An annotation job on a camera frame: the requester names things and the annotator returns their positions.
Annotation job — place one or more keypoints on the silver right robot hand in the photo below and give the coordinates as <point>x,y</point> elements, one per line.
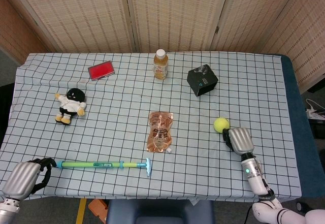
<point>241,140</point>

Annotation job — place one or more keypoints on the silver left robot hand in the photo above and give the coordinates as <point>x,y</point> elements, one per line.
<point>23,179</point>

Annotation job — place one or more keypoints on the yellow tennis ball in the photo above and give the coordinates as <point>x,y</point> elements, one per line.
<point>221,124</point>

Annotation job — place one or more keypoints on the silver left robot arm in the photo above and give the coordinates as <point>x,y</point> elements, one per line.
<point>7,210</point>

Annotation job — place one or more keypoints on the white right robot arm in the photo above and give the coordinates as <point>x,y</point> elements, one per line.
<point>256,178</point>

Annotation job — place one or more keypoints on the black cardboard box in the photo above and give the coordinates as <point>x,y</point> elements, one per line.
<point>203,80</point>

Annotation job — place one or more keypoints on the blue padded table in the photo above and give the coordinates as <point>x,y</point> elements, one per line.
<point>302,112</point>

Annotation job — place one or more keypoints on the black object beside table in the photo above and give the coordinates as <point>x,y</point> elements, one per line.
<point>5,112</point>

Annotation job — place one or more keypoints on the green and blue pump toy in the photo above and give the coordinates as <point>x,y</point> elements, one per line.
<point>101,164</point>

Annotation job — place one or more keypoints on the orange object on floor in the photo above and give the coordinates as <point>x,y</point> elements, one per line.
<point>97,210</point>

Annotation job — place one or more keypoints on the brown spout pouch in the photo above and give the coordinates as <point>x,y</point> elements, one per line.
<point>160,132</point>

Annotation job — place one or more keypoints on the black and white plush doll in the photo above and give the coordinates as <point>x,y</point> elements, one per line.
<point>69,106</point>

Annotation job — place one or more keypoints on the black round floor object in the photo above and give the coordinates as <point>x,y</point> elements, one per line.
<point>301,205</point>

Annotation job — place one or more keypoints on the juice bottle with white cap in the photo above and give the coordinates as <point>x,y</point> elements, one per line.
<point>160,65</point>

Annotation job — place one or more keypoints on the blue chair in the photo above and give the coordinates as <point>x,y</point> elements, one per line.
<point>157,212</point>

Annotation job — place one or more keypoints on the checked light blue tablecloth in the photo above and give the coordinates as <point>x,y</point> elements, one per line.
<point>122,122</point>

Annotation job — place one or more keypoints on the red flat case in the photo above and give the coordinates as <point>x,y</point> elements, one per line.
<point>100,70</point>

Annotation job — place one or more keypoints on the woven bamboo folding screen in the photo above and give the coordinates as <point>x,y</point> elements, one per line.
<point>81,13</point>

